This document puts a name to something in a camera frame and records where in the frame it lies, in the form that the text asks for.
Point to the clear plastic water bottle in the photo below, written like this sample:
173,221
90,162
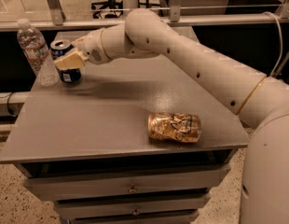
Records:
35,49

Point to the bottom grey drawer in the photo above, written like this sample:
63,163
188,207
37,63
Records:
171,217

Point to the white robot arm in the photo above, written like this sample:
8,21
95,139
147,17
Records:
258,100

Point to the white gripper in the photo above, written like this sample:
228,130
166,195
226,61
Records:
92,49

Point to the grey drawer cabinet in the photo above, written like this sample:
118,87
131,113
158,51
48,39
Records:
99,125

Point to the grey drawer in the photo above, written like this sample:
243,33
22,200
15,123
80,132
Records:
133,205
74,187
171,217

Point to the crushed gold soda can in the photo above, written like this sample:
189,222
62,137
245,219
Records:
179,127

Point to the blue pepsi can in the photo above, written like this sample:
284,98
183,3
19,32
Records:
67,72

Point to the middle grey drawer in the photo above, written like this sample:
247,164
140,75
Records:
133,205

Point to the grey metal railing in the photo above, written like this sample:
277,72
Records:
75,14

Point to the black office chair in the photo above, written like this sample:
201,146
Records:
106,0

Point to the top grey drawer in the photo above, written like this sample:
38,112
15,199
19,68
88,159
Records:
74,187

